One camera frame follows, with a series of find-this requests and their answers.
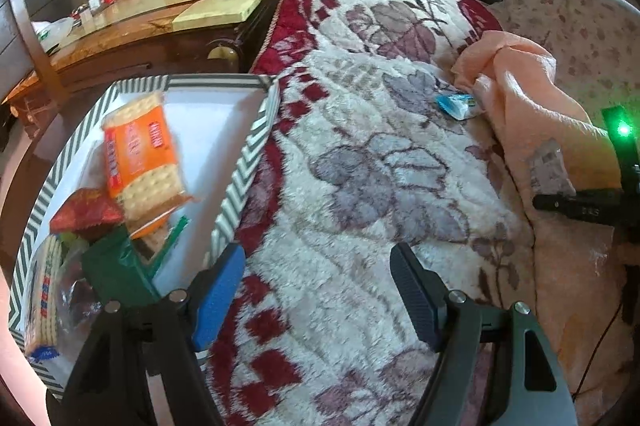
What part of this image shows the orange cracker pack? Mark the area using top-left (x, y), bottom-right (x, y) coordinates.
top-left (102, 90), bottom-right (192, 239)

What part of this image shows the dark green snack packet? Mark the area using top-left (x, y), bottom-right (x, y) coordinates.
top-left (81, 216), bottom-right (190, 308)

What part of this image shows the wooden chair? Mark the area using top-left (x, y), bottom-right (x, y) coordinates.
top-left (1, 0), bottom-right (70, 108)

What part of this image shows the green white striped box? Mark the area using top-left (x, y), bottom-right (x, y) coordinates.
top-left (6, 73), bottom-right (282, 402)

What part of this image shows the peach quilted blanket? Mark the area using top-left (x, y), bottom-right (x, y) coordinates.
top-left (452, 31), bottom-right (634, 425)

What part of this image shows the floral fleece blanket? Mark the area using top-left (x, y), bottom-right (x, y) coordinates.
top-left (207, 0), bottom-right (535, 425)

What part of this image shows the blue white candy packet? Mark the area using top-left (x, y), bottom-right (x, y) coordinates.
top-left (436, 94), bottom-right (484, 122)

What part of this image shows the red snack packet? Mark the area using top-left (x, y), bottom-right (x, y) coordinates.
top-left (50, 188), bottom-right (124, 242)

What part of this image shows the purple clear snack bag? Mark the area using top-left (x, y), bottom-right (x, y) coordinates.
top-left (55, 251), bottom-right (102, 333)

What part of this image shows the wooden coffee table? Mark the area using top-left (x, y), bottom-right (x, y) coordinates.
top-left (2, 0), bottom-right (294, 108)

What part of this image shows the floral sofa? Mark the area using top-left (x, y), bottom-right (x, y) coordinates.
top-left (489, 0), bottom-right (640, 127)

